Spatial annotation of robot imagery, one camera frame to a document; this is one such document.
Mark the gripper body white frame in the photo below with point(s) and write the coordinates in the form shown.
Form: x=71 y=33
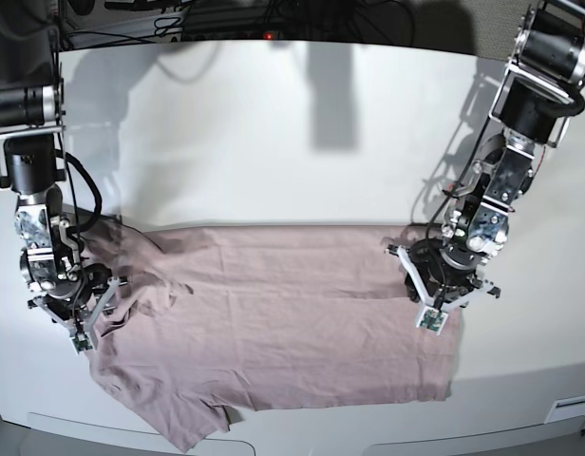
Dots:
x=441 y=276
x=75 y=301

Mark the robot arm black silver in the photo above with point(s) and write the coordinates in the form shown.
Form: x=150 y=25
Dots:
x=33 y=165
x=540 y=92

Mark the pale pink T-shirt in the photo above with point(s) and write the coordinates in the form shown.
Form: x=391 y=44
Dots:
x=261 y=317

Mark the black power strip red light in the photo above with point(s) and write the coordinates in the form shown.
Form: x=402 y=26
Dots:
x=204 y=34

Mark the white label sticker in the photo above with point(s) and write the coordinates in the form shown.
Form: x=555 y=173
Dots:
x=566 y=409

